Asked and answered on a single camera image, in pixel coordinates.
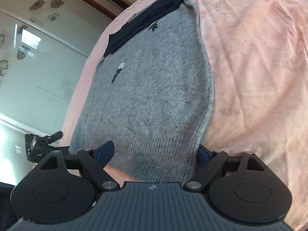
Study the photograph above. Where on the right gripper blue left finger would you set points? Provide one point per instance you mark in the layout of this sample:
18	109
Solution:
93	163

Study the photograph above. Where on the white wardrobe sliding door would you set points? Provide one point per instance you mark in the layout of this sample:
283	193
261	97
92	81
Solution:
44	47

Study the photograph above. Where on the grey navy knit sweater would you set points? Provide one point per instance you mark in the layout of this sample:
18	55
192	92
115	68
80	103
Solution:
151	95

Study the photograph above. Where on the pink bed sheet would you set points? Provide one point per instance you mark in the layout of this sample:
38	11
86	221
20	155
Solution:
257	51

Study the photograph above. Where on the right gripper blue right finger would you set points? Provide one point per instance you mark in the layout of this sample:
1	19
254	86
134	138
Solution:
210	165

